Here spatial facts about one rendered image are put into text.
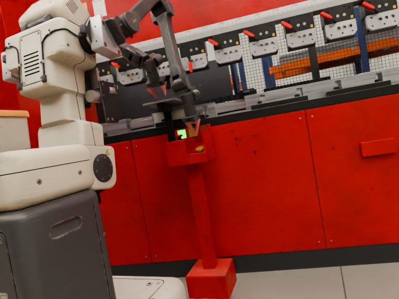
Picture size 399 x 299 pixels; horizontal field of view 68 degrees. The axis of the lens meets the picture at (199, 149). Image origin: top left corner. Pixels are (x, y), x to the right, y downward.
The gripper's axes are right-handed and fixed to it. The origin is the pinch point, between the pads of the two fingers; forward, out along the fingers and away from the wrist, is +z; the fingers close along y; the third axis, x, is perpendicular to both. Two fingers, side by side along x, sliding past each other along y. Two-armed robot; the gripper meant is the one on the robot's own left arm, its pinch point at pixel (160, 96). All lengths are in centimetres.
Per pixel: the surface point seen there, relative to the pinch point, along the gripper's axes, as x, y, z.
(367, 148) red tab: 19, -98, 41
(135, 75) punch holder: -22.2, 18.2, -8.1
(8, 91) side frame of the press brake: -5, 89, -21
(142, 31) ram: -34.9, 8.9, -29.4
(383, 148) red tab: 19, -105, 42
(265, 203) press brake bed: 28, -45, 61
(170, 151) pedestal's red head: 29.6, -5.3, 17.8
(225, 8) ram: -35, -42, -29
